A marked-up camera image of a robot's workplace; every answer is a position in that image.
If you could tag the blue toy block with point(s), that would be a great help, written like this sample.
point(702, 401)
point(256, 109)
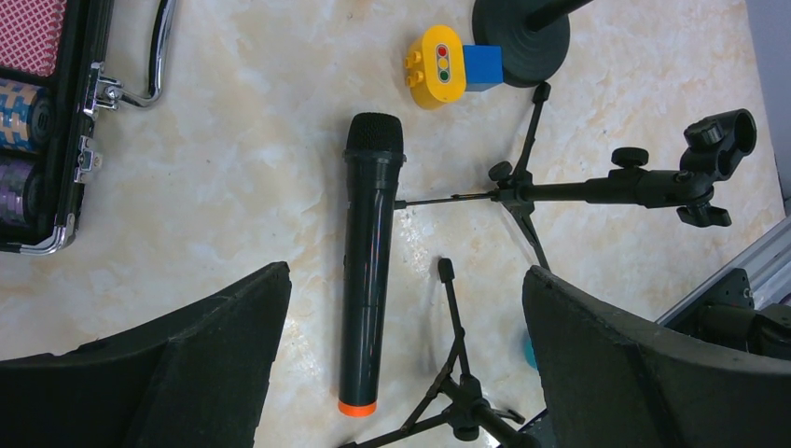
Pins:
point(483, 67)

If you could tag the black orange-tipped microphone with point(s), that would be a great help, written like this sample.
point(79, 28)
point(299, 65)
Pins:
point(374, 155)

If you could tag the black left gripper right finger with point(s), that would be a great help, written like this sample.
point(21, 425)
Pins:
point(613, 379)

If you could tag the black round base stand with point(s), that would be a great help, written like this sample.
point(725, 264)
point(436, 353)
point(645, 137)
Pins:
point(534, 36)

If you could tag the black poker chip case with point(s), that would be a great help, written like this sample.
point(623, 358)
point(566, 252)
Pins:
point(79, 89)

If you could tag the black tripod mic stand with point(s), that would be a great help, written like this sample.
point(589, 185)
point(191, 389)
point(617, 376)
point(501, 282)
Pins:
point(715, 147)

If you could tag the red card deck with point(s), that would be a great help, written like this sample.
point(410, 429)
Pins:
point(31, 32)

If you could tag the blue tan chip stack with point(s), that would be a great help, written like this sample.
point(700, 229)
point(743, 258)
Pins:
point(27, 116)

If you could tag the yellow toy traffic light block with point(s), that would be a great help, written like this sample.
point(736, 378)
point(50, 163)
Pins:
point(435, 68)

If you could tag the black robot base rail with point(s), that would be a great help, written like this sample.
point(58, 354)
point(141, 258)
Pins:
point(746, 304)

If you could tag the purple chip stack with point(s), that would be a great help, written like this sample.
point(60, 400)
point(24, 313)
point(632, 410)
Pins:
point(21, 184)

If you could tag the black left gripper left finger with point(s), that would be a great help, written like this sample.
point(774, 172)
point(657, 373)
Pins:
point(196, 377)

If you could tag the teal blue microphone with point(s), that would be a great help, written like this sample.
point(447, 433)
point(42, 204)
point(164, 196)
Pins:
point(529, 354)

